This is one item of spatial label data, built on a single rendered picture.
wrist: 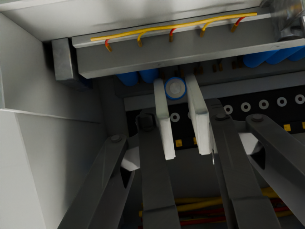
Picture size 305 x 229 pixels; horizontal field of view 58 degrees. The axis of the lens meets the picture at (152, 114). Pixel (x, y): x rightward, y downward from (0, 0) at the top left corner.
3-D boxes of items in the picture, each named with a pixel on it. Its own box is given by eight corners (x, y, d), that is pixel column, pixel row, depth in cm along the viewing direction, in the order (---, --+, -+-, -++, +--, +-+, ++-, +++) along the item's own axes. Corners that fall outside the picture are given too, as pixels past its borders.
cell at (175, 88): (180, 81, 28) (185, 74, 21) (183, 99, 28) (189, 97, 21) (162, 83, 28) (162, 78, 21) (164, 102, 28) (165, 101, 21)
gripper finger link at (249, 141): (214, 137, 14) (273, 130, 14) (200, 99, 19) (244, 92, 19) (216, 161, 15) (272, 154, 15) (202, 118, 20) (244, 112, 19)
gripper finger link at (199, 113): (195, 113, 16) (209, 111, 16) (184, 73, 22) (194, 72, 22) (199, 156, 17) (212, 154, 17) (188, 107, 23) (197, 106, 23)
